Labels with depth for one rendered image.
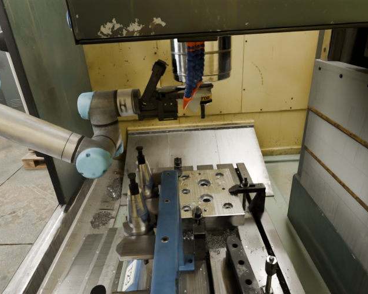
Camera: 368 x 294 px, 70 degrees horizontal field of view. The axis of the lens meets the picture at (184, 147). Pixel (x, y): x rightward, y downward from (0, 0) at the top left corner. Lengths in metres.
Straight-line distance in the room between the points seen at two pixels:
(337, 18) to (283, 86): 1.47
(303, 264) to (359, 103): 0.72
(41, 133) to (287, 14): 0.55
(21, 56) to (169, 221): 0.89
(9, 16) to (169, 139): 1.12
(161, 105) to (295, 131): 1.47
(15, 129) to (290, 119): 1.70
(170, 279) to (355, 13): 0.46
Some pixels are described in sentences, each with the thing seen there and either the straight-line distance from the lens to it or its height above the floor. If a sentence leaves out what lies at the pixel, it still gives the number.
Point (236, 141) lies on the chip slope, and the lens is 1.82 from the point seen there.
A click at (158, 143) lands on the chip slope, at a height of 0.81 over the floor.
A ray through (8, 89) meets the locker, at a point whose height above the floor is 0.65.
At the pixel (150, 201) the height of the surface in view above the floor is 1.22.
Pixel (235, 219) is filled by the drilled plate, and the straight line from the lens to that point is 0.91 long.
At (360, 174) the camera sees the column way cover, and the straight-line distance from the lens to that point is 0.89.
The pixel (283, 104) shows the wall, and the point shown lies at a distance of 1.95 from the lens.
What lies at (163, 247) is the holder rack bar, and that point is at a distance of 0.47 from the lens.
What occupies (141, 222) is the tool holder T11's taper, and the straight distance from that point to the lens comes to 0.51.
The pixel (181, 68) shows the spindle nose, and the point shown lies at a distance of 0.67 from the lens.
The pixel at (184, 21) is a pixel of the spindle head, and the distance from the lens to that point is 0.40.
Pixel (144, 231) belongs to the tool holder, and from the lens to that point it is 0.51.
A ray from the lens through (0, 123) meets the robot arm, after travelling 0.72.
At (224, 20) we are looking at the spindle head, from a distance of 0.40.
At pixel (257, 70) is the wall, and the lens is 1.83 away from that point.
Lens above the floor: 1.57
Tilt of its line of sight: 26 degrees down
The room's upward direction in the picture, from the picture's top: 4 degrees counter-clockwise
